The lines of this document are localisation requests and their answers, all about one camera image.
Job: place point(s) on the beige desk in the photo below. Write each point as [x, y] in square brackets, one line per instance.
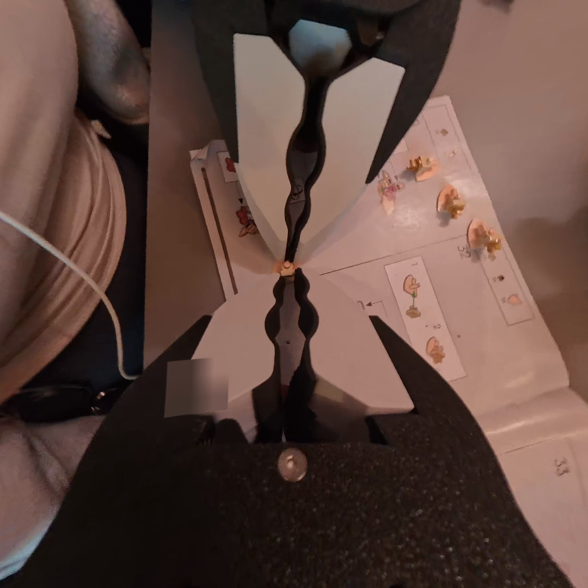
[510, 87]

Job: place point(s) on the brick building instruction booklet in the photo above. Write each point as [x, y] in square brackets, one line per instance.
[496, 367]

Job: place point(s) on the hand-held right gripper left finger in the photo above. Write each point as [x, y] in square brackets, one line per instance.
[239, 335]

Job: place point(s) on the tan and gold brick assembly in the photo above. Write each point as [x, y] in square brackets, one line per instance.
[452, 202]
[420, 166]
[484, 235]

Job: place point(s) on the pink and white brick piece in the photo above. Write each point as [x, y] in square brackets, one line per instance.
[389, 193]

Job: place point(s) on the person's left forearm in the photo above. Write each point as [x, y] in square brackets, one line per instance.
[115, 64]

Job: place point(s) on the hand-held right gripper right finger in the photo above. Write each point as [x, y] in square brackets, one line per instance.
[349, 353]

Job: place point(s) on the small tan toy brick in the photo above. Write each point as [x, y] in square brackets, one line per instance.
[287, 268]

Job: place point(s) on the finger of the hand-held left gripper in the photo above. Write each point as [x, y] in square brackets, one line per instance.
[262, 138]
[353, 128]

